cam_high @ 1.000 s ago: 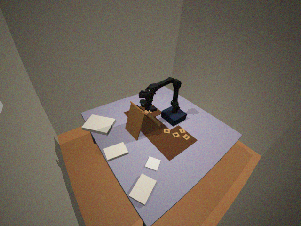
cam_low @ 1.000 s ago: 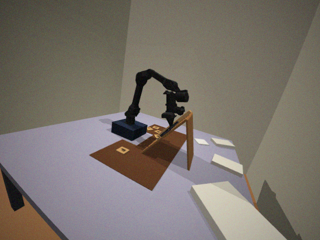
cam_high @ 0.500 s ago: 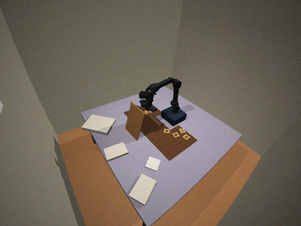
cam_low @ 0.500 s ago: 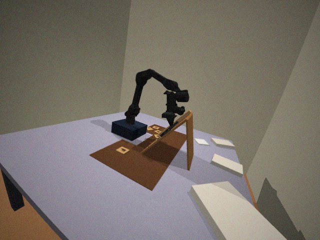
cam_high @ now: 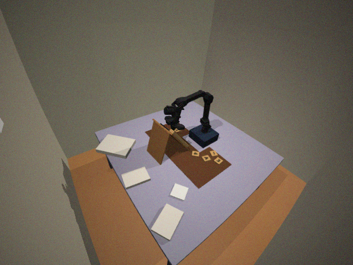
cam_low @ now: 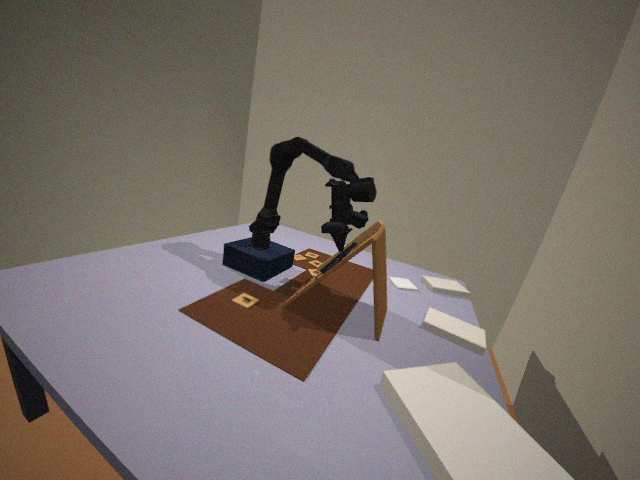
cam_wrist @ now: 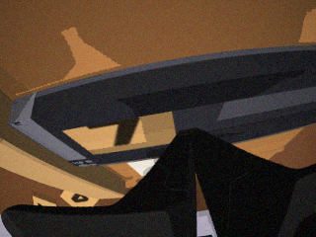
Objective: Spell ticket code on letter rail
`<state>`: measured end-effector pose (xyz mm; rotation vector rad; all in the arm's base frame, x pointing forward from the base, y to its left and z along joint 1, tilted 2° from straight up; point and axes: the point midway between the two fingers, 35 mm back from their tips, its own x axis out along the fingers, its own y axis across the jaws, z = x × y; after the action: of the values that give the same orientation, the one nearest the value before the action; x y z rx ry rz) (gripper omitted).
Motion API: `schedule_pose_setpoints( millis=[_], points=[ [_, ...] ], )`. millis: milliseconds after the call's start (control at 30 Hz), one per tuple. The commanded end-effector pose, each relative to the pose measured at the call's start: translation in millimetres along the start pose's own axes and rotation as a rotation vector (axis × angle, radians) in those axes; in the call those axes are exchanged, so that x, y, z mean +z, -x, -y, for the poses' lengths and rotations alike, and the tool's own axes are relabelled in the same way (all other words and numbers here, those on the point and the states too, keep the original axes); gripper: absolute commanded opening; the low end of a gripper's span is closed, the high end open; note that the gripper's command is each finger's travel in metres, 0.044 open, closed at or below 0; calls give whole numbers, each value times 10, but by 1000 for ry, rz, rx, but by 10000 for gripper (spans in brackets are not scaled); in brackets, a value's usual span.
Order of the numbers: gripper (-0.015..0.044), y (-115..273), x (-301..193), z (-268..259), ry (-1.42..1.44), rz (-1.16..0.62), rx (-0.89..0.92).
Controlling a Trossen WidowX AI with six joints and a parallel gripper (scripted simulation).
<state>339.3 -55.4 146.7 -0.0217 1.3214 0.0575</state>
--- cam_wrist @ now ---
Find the white paper ticket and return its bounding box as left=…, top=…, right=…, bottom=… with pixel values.
left=126, top=159, right=158, bottom=177

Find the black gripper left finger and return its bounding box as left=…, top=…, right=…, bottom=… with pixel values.
left=1, top=129, right=198, bottom=237

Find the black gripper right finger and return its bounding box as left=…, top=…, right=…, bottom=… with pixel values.
left=189, top=127, right=316, bottom=237

